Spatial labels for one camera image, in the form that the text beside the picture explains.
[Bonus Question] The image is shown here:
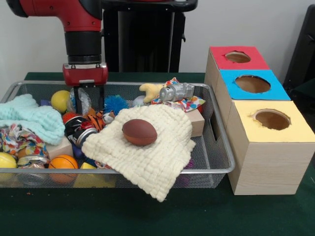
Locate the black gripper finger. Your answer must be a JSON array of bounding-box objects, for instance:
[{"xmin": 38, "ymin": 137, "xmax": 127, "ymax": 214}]
[
  {"xmin": 73, "ymin": 86, "xmax": 86, "ymax": 113},
  {"xmin": 98, "ymin": 85, "xmax": 105, "ymax": 112}
]

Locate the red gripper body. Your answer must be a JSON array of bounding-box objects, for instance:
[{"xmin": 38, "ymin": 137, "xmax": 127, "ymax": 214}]
[{"xmin": 62, "ymin": 63, "xmax": 109, "ymax": 89}]

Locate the crushed clear plastic cup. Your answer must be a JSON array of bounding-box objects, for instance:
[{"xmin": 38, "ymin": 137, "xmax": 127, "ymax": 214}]
[{"xmin": 66, "ymin": 88, "xmax": 93, "ymax": 116}]

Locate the wooden box with three holes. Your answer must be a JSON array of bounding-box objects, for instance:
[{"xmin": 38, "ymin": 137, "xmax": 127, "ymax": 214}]
[{"xmin": 204, "ymin": 45, "xmax": 315, "ymax": 196}]

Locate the blue spiky ball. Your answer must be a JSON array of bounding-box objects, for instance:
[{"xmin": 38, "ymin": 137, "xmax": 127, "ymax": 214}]
[{"xmin": 104, "ymin": 95, "xmax": 130, "ymax": 114}]

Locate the yellow foam ball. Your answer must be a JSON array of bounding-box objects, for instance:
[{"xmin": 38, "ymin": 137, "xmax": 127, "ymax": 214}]
[
  {"xmin": 0, "ymin": 151, "xmax": 18, "ymax": 182},
  {"xmin": 51, "ymin": 90, "xmax": 71, "ymax": 113}
]

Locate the crushed black drink can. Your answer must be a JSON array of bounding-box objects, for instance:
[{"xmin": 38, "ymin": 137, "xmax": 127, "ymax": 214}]
[{"xmin": 64, "ymin": 117, "xmax": 98, "ymax": 148}]

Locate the light blue knitted cloth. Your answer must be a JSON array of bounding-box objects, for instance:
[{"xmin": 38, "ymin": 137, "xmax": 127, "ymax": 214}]
[{"xmin": 0, "ymin": 93, "xmax": 65, "ymax": 146}]

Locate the yellow plush toy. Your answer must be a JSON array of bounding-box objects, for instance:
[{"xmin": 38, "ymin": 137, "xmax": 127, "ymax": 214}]
[{"xmin": 139, "ymin": 83, "xmax": 164, "ymax": 103}]

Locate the brown toy football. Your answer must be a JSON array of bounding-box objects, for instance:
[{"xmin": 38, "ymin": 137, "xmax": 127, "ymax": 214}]
[{"xmin": 122, "ymin": 118, "xmax": 158, "ymax": 147}]

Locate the orange toy basketball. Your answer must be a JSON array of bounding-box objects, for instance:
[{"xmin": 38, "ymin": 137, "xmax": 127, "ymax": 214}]
[{"xmin": 48, "ymin": 154, "xmax": 79, "ymax": 184}]

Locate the cream knitted cloth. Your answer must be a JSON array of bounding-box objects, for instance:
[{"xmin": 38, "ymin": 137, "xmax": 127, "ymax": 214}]
[{"xmin": 81, "ymin": 104, "xmax": 196, "ymax": 202}]

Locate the colourful dotted cloth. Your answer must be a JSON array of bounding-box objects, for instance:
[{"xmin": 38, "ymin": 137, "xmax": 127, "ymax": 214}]
[{"xmin": 150, "ymin": 77, "xmax": 206, "ymax": 113}]

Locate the dark green table cloth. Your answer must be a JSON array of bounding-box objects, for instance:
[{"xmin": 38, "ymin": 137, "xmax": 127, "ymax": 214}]
[
  {"xmin": 291, "ymin": 78, "xmax": 315, "ymax": 102},
  {"xmin": 0, "ymin": 71, "xmax": 315, "ymax": 236}
]

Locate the black chair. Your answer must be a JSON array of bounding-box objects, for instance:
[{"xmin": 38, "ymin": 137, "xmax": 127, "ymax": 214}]
[{"xmin": 283, "ymin": 4, "xmax": 315, "ymax": 86}]

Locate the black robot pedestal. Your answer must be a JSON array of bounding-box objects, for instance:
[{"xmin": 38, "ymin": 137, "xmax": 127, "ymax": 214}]
[{"xmin": 100, "ymin": 0, "xmax": 199, "ymax": 73}]

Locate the silver wire mesh bin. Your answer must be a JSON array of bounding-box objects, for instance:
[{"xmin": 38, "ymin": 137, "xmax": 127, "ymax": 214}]
[{"xmin": 0, "ymin": 80, "xmax": 236, "ymax": 189}]

